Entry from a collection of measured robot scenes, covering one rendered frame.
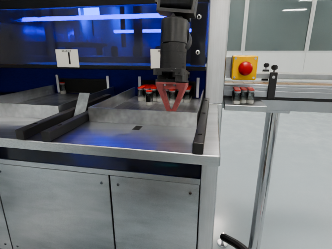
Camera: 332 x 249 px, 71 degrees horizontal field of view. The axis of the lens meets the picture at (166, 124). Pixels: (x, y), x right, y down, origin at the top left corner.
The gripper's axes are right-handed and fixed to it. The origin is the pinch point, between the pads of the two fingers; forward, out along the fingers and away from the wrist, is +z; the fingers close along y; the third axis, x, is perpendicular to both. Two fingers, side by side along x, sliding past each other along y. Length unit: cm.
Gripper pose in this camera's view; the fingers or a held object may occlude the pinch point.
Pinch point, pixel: (171, 111)
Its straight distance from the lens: 53.3
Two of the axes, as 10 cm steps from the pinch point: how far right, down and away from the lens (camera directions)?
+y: 2.0, -1.4, 9.7
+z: -0.3, 9.9, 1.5
